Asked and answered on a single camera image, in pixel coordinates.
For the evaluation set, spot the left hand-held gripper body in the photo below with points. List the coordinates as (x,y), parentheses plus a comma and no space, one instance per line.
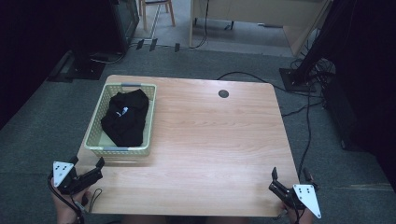
(67,179)

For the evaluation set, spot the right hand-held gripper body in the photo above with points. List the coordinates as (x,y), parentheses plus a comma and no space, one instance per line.
(299,196)

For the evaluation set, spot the black cloth garment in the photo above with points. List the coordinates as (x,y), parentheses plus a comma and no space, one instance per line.
(126,119)

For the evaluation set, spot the pale green plastic basket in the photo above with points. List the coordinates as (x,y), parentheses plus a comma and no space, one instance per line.
(149,124)

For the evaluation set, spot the person's right hand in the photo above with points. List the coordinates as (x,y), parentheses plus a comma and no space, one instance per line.
(303,216)

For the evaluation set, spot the person's left hand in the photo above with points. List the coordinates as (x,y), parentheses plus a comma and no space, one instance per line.
(67,209)

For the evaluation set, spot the black equipment box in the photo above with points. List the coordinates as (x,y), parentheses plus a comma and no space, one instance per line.
(341,112)

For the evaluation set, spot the dark round table grommet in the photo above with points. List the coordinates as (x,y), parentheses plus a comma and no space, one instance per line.
(223,93)

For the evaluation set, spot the black slanted stand pole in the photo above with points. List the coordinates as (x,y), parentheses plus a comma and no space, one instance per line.
(327,34)

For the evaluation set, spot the black monitor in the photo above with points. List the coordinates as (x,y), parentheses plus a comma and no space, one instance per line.
(126,21)

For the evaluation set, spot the wooden chair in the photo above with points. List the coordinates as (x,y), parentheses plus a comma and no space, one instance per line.
(157,9)

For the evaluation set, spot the black stand base plate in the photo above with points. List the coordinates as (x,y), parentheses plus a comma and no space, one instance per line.
(294,80)
(82,70)

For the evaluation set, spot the small black floor bracket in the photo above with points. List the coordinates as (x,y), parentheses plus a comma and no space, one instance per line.
(177,47)
(140,44)
(153,44)

